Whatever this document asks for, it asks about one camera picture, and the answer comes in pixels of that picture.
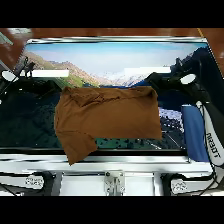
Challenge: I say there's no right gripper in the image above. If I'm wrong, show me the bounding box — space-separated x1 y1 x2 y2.
144 72 173 92

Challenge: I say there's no brown T-shirt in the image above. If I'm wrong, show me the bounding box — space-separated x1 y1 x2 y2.
53 85 164 166

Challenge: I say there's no blue garment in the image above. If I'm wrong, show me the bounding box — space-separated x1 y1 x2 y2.
180 104 211 163

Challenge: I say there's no black cable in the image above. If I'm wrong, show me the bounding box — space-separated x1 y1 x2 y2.
196 161 221 197

